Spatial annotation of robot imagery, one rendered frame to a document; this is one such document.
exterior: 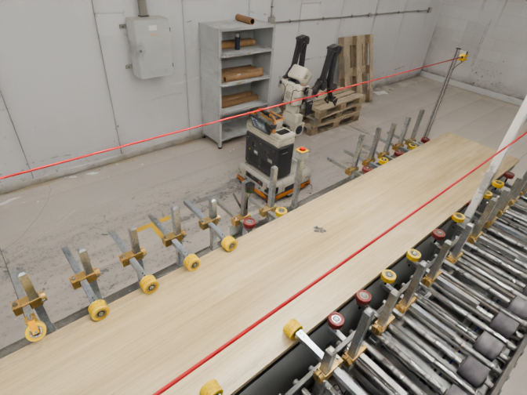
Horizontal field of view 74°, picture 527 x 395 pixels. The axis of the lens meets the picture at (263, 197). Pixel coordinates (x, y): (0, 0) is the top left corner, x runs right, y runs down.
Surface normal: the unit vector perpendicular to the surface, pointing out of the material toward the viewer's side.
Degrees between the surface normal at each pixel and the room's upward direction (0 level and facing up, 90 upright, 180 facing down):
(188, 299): 0
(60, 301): 0
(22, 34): 90
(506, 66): 90
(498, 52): 90
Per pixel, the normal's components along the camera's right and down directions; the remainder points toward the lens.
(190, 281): 0.07, -0.81
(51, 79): 0.65, 0.48
